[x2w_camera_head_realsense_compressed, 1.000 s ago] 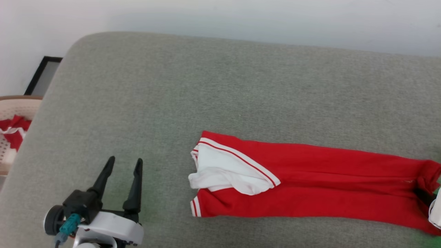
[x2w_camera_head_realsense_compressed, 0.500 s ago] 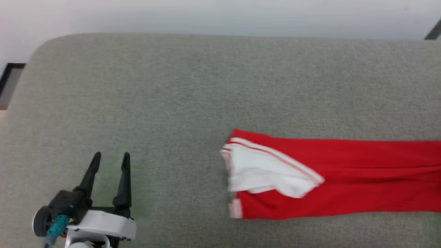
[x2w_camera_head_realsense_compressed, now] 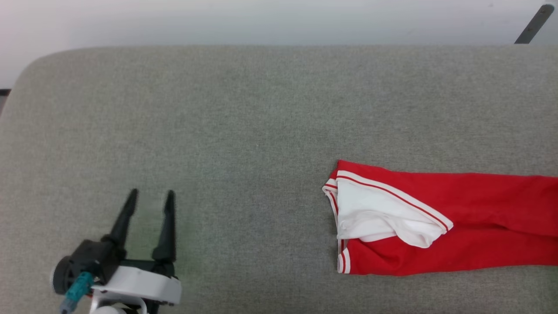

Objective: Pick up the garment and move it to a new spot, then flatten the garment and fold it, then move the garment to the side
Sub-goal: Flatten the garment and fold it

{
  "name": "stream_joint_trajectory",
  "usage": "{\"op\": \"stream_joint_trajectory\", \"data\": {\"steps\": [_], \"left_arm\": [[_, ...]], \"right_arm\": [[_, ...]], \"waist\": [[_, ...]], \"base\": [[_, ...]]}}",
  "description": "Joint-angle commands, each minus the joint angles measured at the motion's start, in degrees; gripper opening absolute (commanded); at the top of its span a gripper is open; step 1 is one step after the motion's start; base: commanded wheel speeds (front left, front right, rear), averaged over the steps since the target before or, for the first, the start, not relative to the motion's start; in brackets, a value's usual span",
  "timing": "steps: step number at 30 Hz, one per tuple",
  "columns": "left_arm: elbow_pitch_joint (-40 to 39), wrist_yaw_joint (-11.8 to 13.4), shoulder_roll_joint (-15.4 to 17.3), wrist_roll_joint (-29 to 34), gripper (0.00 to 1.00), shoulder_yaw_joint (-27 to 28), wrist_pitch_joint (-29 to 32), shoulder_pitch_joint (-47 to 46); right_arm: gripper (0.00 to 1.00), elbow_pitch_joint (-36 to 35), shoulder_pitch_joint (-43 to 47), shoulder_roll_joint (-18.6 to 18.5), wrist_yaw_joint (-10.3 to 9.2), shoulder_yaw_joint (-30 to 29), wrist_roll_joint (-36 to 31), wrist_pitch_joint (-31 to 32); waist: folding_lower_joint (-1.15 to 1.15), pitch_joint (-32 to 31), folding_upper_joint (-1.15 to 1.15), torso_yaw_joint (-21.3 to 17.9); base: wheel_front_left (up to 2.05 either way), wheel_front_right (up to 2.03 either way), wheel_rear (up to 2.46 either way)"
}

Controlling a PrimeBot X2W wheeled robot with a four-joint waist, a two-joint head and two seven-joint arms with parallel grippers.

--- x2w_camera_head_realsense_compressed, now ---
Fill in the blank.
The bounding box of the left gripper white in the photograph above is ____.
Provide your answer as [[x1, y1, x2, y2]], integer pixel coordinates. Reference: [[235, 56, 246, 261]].
[[89, 188, 182, 307]]

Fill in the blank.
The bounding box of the red and white shirt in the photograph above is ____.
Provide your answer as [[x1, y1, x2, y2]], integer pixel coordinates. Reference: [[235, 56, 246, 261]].
[[322, 160, 558, 276]]

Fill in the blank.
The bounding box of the dark metal bracket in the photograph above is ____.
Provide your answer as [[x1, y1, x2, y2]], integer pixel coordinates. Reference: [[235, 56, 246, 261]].
[[514, 4, 555, 44]]

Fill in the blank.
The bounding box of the teal plug black cable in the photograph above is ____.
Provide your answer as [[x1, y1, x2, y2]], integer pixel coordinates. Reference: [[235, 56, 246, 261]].
[[58, 271, 95, 314]]

